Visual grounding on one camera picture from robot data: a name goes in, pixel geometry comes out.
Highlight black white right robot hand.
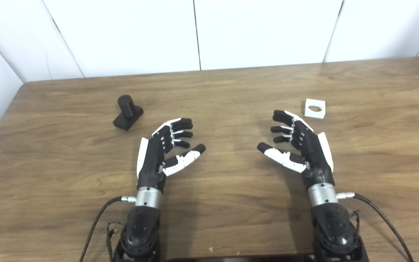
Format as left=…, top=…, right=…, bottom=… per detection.
left=257, top=110, right=335, bottom=190

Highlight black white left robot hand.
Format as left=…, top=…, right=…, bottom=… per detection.
left=136, top=117, right=207, bottom=193

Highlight white square piece with hole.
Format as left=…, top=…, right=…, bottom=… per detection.
left=304, top=99, right=326, bottom=119

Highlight black peg with square base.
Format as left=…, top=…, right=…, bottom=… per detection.
left=113, top=95, right=144, bottom=131

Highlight black robot torso edge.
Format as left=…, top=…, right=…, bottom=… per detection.
left=164, top=255, right=315, bottom=262

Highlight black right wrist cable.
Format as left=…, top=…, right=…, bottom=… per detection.
left=337, top=192, right=414, bottom=262

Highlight thin right wrist wires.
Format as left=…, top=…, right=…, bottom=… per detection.
left=348, top=209, right=361, bottom=233

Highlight thin wrist wires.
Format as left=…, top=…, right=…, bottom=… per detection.
left=106, top=221, right=126, bottom=262
left=348, top=209, right=361, bottom=233

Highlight thin left wrist wires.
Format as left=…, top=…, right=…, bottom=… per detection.
left=106, top=221, right=126, bottom=262

